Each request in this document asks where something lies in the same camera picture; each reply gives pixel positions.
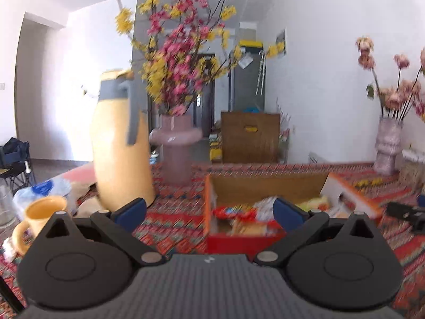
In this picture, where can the red patterned tablecloth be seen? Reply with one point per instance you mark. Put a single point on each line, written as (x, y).
(179, 226)

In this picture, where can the clear jar white lid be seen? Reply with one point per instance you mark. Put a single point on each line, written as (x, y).
(411, 169)

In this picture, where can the grey refrigerator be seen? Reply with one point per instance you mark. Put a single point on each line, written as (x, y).
(247, 83)

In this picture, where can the white wall heater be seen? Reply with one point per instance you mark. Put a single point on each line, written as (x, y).
(317, 158)

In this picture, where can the red snack packet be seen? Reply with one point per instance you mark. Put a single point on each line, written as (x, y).
(232, 212)

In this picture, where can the smooth pink vase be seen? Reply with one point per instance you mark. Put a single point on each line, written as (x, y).
(176, 166)

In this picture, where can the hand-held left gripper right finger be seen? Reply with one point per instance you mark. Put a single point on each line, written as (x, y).
(287, 214)

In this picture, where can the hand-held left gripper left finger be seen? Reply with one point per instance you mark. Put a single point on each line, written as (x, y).
(132, 211)

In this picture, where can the dried pink roses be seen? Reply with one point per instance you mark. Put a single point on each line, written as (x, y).
(395, 96)

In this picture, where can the yellow ceramic mug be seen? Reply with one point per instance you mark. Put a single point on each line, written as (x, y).
(36, 216)

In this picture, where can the white folded umbrella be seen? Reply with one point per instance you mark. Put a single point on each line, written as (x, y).
(260, 73)

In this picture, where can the white snack packet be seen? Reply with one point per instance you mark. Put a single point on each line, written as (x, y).
(265, 207)

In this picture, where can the pink and yellow blossom branches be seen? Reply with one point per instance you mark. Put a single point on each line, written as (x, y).
(176, 73)

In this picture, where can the clear cracker packet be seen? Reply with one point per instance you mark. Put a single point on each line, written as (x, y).
(249, 227)

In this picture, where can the orange cardboard box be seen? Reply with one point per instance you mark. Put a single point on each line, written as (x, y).
(232, 239)

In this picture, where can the dark entrance door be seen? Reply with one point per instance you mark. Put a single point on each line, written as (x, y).
(206, 106)

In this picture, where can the white wall panel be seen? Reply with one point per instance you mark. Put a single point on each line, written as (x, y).
(281, 41)

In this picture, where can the pink flat board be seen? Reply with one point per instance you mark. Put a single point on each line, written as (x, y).
(79, 172)

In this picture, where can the wet wipes pack blue label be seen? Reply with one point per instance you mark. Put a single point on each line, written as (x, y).
(43, 189)

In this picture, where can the yellow snack packet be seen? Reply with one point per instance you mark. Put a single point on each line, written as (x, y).
(313, 202)

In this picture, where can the brown cardboard box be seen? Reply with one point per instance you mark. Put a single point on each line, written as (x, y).
(249, 146)

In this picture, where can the clear drinking glass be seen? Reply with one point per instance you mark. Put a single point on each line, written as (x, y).
(6, 206)

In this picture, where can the fallen yellow flower petals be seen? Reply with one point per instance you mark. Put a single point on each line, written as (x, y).
(368, 183)

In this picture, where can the textured pink vase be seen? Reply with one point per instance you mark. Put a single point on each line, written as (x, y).
(386, 153)

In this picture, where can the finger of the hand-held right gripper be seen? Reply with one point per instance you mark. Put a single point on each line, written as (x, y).
(406, 213)

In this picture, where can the yellow and black box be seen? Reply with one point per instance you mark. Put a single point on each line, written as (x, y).
(250, 43)

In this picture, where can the black bag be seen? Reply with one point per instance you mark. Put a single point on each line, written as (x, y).
(15, 149)

